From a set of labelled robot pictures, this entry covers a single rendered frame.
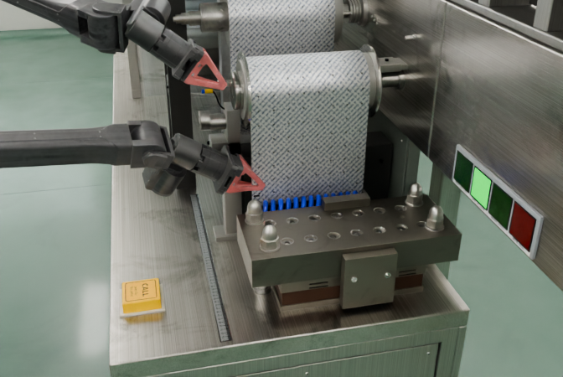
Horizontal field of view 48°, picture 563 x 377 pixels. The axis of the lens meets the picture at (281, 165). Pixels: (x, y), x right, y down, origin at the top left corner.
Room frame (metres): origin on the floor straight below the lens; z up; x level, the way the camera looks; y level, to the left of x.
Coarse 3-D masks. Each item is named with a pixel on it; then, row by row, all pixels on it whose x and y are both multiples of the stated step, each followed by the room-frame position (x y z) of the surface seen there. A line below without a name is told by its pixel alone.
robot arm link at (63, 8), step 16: (16, 0) 1.23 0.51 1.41; (32, 0) 1.21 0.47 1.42; (48, 0) 1.19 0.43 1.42; (64, 0) 1.18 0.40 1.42; (80, 0) 1.17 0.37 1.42; (96, 0) 1.18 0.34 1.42; (48, 16) 1.19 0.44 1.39; (64, 16) 1.16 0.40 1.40; (80, 16) 1.14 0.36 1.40; (96, 16) 1.12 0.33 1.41; (112, 16) 1.13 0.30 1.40; (80, 32) 1.15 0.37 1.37; (96, 32) 1.13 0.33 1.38; (112, 32) 1.14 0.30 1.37; (96, 48) 1.14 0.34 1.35; (112, 48) 1.14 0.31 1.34
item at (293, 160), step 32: (256, 128) 1.13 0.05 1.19; (288, 128) 1.14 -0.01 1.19; (320, 128) 1.15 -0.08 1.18; (352, 128) 1.17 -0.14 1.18; (256, 160) 1.13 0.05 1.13; (288, 160) 1.14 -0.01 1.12; (320, 160) 1.16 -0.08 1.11; (352, 160) 1.17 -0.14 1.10; (256, 192) 1.13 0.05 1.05; (288, 192) 1.14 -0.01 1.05; (320, 192) 1.16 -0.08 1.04; (352, 192) 1.17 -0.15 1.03
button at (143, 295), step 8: (144, 280) 1.01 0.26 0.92; (152, 280) 1.01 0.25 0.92; (128, 288) 0.98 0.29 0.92; (136, 288) 0.98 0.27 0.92; (144, 288) 0.98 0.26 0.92; (152, 288) 0.98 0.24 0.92; (128, 296) 0.96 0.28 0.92; (136, 296) 0.96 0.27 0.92; (144, 296) 0.96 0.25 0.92; (152, 296) 0.96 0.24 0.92; (160, 296) 0.96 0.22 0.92; (128, 304) 0.94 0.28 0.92; (136, 304) 0.94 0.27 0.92; (144, 304) 0.94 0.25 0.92; (152, 304) 0.95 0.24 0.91; (160, 304) 0.95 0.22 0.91; (128, 312) 0.94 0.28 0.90
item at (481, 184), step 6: (474, 174) 0.93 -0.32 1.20; (480, 174) 0.91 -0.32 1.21; (474, 180) 0.93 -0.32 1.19; (480, 180) 0.91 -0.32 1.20; (486, 180) 0.89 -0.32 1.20; (474, 186) 0.92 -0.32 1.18; (480, 186) 0.91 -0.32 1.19; (486, 186) 0.89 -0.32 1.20; (474, 192) 0.92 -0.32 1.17; (480, 192) 0.90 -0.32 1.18; (486, 192) 0.89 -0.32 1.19; (480, 198) 0.90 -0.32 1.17; (486, 198) 0.89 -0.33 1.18; (486, 204) 0.88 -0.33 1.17
